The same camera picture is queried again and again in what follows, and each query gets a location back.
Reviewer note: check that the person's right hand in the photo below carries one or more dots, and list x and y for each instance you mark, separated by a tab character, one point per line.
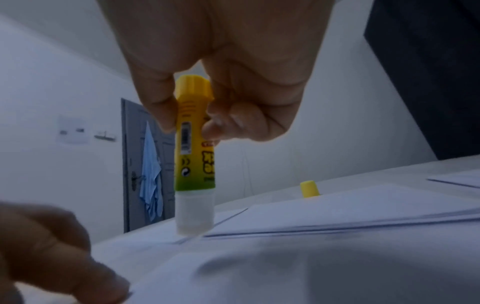
240	47

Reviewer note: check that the white paper stack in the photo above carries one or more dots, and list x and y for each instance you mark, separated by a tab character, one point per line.
157	231
457	178

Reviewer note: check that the yellow glue stick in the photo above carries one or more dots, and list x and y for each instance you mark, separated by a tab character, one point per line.
195	166

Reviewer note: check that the single white paper sheet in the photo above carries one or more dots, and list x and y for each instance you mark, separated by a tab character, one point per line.
337	211
300	273

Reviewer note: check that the yellow glue stick cap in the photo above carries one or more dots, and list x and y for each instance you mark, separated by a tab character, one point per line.
309	189

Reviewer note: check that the black wardrobe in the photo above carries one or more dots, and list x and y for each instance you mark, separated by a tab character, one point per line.
435	77

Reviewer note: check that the person's left hand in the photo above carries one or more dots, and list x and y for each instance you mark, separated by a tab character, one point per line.
45	255

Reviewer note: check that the blue hanging cloth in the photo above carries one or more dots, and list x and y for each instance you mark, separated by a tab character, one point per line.
151	178

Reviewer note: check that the white wall switch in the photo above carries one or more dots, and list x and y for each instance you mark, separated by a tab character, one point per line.
105	137

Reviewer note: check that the grey door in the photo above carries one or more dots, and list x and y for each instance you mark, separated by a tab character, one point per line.
131	184

